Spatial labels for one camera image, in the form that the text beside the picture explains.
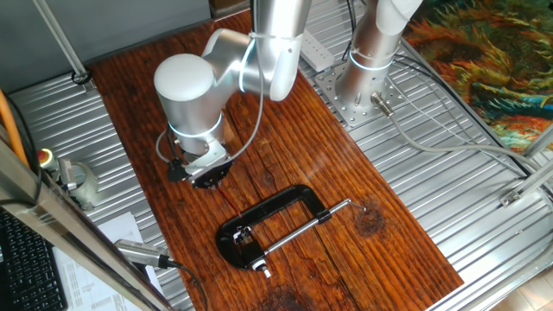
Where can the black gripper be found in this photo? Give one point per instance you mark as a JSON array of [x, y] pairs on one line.
[[211, 172]]

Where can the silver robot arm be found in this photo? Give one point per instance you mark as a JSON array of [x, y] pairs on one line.
[[190, 90]]

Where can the black C-clamp with steel screw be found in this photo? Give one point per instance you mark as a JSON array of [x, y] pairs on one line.
[[276, 201]]

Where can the brown wooden board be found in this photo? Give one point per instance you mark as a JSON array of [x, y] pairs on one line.
[[302, 151]]

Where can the aluminium robot mounting plate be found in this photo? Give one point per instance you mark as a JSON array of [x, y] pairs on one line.
[[341, 108]]

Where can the grey metal clip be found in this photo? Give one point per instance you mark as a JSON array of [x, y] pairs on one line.
[[67, 173]]

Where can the white power strip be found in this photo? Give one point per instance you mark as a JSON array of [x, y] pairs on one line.
[[317, 54]]

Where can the printed white paper sheets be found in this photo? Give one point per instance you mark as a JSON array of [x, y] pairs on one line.
[[86, 285]]

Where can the red emergency stop button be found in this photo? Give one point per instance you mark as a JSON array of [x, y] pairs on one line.
[[45, 156]]

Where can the black keyboard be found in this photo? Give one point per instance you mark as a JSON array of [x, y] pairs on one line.
[[30, 272]]

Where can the colourful patterned cloth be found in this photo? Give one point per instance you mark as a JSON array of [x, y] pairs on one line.
[[488, 65]]

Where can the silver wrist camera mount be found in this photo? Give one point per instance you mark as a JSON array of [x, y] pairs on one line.
[[207, 157]]

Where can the ribbed silver camera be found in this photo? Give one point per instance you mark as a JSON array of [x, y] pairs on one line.
[[138, 252]]

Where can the steel frame bar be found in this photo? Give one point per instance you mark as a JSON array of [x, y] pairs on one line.
[[65, 220]]

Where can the aluminium frame post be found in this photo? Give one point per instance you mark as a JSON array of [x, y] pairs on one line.
[[58, 39]]

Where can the aluminium frame bar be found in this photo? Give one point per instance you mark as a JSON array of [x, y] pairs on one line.
[[529, 185], [540, 142]]

